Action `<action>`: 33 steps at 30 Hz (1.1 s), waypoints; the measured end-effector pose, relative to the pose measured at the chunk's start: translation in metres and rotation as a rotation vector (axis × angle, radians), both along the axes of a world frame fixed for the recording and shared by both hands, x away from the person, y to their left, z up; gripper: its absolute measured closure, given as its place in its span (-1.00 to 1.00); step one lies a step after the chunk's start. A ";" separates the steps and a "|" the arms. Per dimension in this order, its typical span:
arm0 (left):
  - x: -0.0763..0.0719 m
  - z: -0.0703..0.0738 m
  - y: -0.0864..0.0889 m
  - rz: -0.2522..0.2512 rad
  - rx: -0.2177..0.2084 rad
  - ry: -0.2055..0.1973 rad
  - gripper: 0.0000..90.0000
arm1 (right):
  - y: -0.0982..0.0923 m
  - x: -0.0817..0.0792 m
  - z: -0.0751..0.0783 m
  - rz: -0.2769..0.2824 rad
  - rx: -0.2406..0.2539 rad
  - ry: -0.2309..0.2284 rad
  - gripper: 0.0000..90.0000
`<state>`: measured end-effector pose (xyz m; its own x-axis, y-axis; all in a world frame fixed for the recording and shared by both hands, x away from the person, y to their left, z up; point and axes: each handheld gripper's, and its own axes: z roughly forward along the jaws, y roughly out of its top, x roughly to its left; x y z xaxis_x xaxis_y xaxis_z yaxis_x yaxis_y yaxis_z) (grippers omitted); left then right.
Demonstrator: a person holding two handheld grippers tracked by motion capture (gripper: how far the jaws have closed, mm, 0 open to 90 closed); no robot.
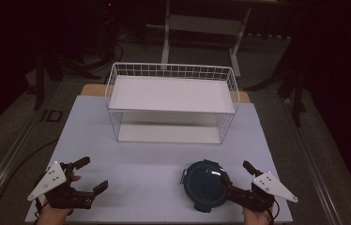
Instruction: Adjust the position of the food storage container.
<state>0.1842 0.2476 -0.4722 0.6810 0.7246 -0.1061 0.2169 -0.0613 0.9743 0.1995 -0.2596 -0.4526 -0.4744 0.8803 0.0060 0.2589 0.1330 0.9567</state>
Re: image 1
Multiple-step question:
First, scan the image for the pale blue table mat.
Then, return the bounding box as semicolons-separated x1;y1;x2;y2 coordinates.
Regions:
24;95;294;224

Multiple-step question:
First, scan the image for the white wire shelf rack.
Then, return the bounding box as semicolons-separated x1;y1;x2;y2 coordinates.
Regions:
104;61;240;145

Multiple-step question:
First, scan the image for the white metal stand frame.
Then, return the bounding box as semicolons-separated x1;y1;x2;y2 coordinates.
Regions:
160;0;253;78

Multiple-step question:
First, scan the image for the black floor cable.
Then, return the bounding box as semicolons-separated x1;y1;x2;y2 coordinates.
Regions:
0;139;60;225

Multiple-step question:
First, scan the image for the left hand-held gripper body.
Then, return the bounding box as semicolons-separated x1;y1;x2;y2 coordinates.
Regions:
27;160;96;210

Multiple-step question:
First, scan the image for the dark blue round lidded container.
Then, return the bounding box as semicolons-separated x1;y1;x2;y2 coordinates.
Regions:
180;158;232;214

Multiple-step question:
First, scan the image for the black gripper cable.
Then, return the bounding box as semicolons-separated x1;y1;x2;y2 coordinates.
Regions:
268;199;281;225

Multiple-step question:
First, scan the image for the black tripod stand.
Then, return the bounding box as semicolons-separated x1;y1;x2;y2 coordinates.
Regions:
277;70;308;128

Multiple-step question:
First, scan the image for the person's left hand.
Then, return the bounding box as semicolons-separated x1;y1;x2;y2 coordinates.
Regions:
36;172;83;225

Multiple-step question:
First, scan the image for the metal floor rail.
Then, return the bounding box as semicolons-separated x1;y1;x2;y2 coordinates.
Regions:
0;106;48;217
280;96;343;225

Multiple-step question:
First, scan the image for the black equipment stand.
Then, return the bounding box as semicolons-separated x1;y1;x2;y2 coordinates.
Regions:
100;0;119;62

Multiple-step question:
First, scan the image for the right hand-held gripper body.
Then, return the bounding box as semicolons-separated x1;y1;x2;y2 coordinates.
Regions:
227;171;299;214

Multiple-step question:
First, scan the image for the person's right hand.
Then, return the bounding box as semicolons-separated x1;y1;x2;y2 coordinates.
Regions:
242;205;275;225

